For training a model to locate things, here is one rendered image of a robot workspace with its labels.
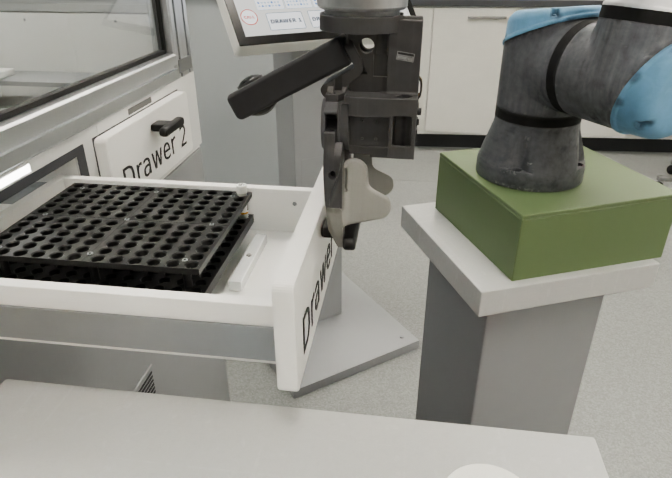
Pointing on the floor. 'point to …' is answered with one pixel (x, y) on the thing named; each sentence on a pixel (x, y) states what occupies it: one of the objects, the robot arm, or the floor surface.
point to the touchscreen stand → (306, 156)
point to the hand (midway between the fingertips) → (336, 226)
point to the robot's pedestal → (505, 332)
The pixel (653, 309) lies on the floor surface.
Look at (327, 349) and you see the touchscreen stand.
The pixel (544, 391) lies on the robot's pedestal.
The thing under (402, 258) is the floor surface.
